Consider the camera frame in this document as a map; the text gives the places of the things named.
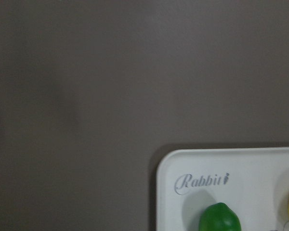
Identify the green lime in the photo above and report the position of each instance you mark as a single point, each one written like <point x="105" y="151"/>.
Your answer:
<point x="219" y="217"/>

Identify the white rabbit tray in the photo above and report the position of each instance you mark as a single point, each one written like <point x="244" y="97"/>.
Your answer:
<point x="253" y="182"/>

